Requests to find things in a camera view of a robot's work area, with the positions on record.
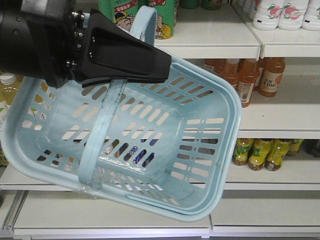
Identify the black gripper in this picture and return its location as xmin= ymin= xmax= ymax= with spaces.
xmin=21 ymin=0 xmax=172 ymax=88

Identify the light blue plastic basket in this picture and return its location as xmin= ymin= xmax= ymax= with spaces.
xmin=0 ymin=5 xmax=243 ymax=223

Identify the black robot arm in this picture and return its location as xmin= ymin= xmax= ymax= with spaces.
xmin=0 ymin=0 xmax=172 ymax=88

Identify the coke bottle red label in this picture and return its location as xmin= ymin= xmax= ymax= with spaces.
xmin=305 ymin=139 xmax=320 ymax=158

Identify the green cartoon drink can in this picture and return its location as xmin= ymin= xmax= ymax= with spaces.
xmin=148 ymin=0 xmax=175 ymax=40
xmin=98 ymin=0 xmax=139 ymax=32

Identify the white upper shelf board left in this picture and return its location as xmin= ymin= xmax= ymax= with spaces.
xmin=155 ymin=3 xmax=260 ymax=59

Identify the pale yellow drink bottle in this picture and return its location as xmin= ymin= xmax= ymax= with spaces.
xmin=0 ymin=72 xmax=22 ymax=108

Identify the orange C100 juice bottle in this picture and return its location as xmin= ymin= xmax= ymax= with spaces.
xmin=258 ymin=57 xmax=286 ymax=97
xmin=215 ymin=58 xmax=240 ymax=88

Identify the white top shelf board left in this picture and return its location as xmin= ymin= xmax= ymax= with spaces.
xmin=0 ymin=104 xmax=16 ymax=143

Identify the orange juice bottle barcode side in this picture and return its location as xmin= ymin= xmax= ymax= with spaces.
xmin=236 ymin=58 xmax=259 ymax=108

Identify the white peach drink bottle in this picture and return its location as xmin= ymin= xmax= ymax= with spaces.
xmin=301 ymin=0 xmax=320 ymax=31
xmin=252 ymin=0 xmax=285 ymax=31
xmin=277 ymin=0 xmax=309 ymax=31

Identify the white middle shelf board left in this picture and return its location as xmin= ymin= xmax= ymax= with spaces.
xmin=0 ymin=165 xmax=72 ymax=192

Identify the white upper shelf board right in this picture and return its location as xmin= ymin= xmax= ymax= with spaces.
xmin=230 ymin=1 xmax=320 ymax=58

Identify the yellow green tea bottle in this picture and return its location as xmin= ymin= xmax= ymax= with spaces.
xmin=232 ymin=138 xmax=254 ymax=166
xmin=247 ymin=138 xmax=273 ymax=171
xmin=264 ymin=138 xmax=291 ymax=171
xmin=286 ymin=138 xmax=304 ymax=157

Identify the white top shelf board right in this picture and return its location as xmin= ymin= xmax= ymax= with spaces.
xmin=234 ymin=74 xmax=320 ymax=140

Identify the white bottom shelf board right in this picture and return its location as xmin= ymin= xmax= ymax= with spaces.
xmin=210 ymin=190 xmax=320 ymax=238

